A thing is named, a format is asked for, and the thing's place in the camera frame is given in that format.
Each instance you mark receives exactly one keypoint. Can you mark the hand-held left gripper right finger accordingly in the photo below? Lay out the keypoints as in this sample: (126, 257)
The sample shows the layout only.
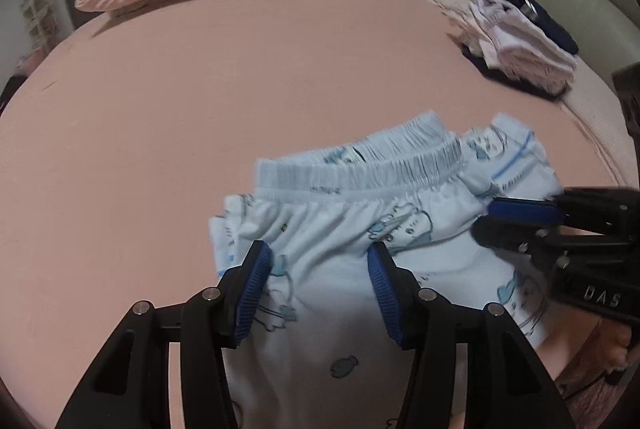
(382, 294)

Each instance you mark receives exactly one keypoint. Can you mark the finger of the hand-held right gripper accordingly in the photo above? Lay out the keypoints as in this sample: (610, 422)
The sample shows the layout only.
(510, 234)
(525, 210)

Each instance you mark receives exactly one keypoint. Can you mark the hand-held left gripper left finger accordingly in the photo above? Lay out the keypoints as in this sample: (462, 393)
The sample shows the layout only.
(255, 289)

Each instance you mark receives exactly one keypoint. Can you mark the light blue printed pajama pants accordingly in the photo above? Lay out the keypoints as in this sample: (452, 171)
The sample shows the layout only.
(325, 229)

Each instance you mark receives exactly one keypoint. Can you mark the pile of folded clothes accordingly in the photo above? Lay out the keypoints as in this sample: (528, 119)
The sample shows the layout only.
(520, 44)

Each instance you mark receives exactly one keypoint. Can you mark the person's right hand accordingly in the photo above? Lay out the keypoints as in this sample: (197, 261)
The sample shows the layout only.
(615, 349)

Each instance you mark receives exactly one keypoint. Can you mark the folded black garment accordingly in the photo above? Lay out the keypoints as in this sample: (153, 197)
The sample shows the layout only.
(472, 59)

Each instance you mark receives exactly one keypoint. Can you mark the folded navy garment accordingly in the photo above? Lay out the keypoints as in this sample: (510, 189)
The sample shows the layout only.
(557, 34)

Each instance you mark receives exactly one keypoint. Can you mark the pink bed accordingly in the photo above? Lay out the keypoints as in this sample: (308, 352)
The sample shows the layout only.
(125, 134)

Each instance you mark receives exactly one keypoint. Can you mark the dark object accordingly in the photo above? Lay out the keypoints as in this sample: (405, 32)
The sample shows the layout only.
(10, 91)

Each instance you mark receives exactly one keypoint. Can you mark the white toy shelf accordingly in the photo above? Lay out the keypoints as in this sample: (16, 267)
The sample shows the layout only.
(37, 19)

